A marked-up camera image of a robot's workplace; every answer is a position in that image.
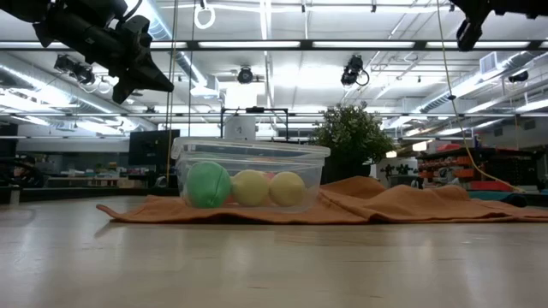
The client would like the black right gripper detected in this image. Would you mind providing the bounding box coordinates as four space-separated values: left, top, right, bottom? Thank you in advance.
449 0 493 51

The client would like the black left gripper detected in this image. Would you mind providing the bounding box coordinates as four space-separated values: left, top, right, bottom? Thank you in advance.
33 12 175 105

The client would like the green round toy fruit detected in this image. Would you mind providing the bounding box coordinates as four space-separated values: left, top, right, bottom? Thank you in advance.
185 161 233 210

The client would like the yellow round toy fruit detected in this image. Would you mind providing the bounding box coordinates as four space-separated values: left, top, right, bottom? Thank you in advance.
230 169 271 208

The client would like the yellow lemon toy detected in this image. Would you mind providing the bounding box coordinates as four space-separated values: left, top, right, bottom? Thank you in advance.
268 170 307 208

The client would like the clear plastic tupperware container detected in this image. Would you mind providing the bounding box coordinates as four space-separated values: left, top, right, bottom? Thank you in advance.
170 136 331 214

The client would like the white air vent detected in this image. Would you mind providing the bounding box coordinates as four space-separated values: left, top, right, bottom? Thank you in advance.
479 50 500 74

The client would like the black ceiling device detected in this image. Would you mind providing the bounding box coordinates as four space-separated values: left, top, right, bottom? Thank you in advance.
53 54 96 86

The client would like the black background monitor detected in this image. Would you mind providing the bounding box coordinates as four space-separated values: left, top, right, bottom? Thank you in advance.
128 128 182 168

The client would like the cluttered background workbench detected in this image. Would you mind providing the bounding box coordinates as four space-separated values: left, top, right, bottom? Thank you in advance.
42 162 168 189

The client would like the shelf with red bins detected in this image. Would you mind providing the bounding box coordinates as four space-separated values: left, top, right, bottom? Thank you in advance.
417 143 548 193

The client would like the white printed box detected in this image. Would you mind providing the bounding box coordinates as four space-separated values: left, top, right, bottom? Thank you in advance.
376 157 420 181

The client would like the artificial green potted plant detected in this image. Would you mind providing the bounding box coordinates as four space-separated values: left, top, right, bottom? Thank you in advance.
312 102 397 185

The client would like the person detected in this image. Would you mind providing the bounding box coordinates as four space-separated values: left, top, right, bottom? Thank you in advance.
10 153 46 189

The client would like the teal cloth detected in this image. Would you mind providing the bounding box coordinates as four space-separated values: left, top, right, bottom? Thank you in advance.
467 190 530 209

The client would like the orange cloth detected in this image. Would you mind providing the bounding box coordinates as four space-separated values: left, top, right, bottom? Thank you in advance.
96 175 548 225

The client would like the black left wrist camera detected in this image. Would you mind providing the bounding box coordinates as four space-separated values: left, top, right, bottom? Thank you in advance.
122 15 152 48

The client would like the white hanging ring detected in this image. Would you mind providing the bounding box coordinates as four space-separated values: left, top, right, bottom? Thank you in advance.
194 3 217 30

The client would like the round black ceiling camera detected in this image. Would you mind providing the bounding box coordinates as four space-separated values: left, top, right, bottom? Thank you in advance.
236 66 254 85

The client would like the black metal stand frame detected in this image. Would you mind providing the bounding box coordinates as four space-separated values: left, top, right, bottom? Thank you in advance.
219 105 290 142

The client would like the black overhead camera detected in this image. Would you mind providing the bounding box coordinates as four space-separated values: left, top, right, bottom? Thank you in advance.
340 54 370 87

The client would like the yellow hanging cable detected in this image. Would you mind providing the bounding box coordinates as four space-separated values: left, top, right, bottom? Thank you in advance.
435 0 527 193

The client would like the black aluminium table frame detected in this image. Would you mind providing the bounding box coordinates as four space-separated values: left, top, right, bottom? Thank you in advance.
0 186 181 204

